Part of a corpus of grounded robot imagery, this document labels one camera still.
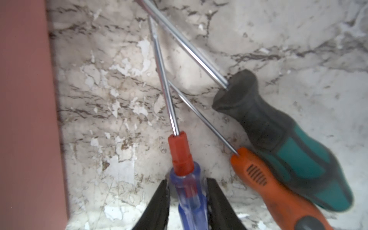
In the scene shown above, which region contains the purple clear screwdriver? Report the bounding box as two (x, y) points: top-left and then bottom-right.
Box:
(149, 17), (209, 230)

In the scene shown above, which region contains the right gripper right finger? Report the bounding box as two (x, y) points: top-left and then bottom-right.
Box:
(206, 178), (247, 230)

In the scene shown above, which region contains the pink plastic storage box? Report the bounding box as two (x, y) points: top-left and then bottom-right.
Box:
(1, 1), (68, 230)

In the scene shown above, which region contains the orange grey screwdriver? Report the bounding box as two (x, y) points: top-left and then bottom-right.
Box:
(168, 82), (332, 230)

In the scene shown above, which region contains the large green black screwdriver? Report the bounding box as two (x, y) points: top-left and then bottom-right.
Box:
(139, 1), (353, 212)

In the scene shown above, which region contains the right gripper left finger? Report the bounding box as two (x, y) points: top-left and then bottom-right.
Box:
(132, 179), (170, 230)

